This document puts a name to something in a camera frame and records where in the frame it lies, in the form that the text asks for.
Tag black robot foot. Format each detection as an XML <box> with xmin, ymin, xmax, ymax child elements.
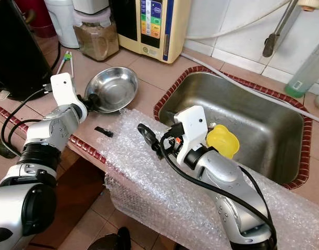
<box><xmin>89</xmin><ymin>228</ymin><xmax>131</xmax><ymax>250</ymax></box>

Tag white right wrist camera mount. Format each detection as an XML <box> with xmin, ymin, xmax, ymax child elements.
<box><xmin>173</xmin><ymin>106</ymin><xmax>210</xmax><ymax>159</ymax></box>

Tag yellow plastic bowl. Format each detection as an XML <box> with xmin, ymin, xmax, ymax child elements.
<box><xmin>205</xmin><ymin>123</ymin><xmax>240</xmax><ymax>159</ymax></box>

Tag beige water ioniser appliance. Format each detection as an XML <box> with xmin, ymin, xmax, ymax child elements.
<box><xmin>110</xmin><ymin>0</ymin><xmax>192</xmax><ymax>64</ymax></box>

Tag white plastic jug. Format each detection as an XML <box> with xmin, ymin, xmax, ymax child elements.
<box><xmin>44</xmin><ymin>0</ymin><xmax>79</xmax><ymax>49</ymax></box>

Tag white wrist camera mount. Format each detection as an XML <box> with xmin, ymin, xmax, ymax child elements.
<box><xmin>173</xmin><ymin>106</ymin><xmax>210</xmax><ymax>159</ymax></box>
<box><xmin>50</xmin><ymin>73</ymin><xmax>84</xmax><ymax>110</ymax></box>

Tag white green kitchen tongs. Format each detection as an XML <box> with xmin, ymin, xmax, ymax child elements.
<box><xmin>55</xmin><ymin>51</ymin><xmax>76</xmax><ymax>79</ymax></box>

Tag clear jar brown contents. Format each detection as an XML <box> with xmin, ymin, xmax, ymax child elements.
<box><xmin>73</xmin><ymin>0</ymin><xmax>119</xmax><ymax>62</ymax></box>

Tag clear bubble wrap sheet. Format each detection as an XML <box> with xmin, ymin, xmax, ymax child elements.
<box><xmin>100</xmin><ymin>108</ymin><xmax>319</xmax><ymax>250</ymax></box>

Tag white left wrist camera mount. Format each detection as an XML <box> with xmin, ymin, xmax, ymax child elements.
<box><xmin>50</xmin><ymin>73</ymin><xmax>84</xmax><ymax>110</ymax></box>

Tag hanging steel utensil grey handle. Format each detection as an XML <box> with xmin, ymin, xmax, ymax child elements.
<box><xmin>263</xmin><ymin>0</ymin><xmax>301</xmax><ymax>58</ymax></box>

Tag stainless steel bowl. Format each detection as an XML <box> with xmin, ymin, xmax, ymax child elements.
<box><xmin>84</xmin><ymin>67</ymin><xmax>138</xmax><ymax>114</ymax></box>

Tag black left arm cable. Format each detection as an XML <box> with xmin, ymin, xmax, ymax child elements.
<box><xmin>1</xmin><ymin>84</ymin><xmax>56</xmax><ymax>157</ymax></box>

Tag large steel sink basin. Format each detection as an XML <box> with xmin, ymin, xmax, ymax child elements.
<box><xmin>153</xmin><ymin>67</ymin><xmax>311</xmax><ymax>191</ymax></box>

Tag dark green cucumber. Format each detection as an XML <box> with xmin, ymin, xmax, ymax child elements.
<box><xmin>0</xmin><ymin>136</ymin><xmax>17</xmax><ymax>159</ymax></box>

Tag short black tape strip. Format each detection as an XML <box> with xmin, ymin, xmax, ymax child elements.
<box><xmin>94</xmin><ymin>126</ymin><xmax>114</xmax><ymax>138</ymax></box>

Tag green translucent bottle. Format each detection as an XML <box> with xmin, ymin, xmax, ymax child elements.
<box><xmin>285</xmin><ymin>39</ymin><xmax>319</xmax><ymax>98</ymax></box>

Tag red plastic container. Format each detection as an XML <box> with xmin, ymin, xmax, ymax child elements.
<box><xmin>14</xmin><ymin>0</ymin><xmax>51</xmax><ymax>38</ymax></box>

